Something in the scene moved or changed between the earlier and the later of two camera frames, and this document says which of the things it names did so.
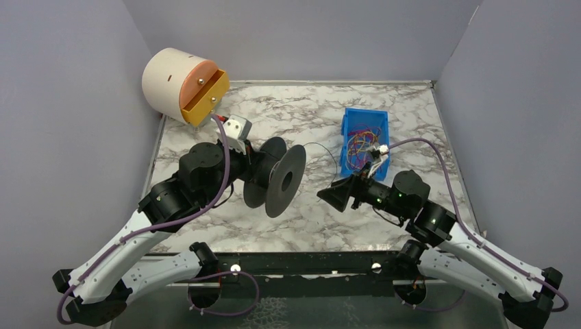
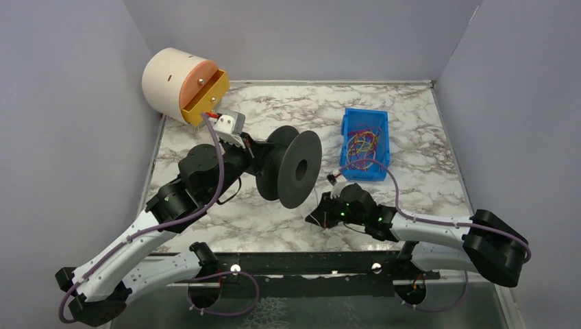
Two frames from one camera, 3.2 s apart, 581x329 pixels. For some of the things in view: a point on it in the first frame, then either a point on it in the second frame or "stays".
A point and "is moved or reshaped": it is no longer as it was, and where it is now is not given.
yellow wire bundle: [360, 142] stays
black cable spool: [278, 173] is moved or reshaped
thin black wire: [332, 157] to [316, 195]
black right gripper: [356, 191] to [325, 205]
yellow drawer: [207, 99] stays
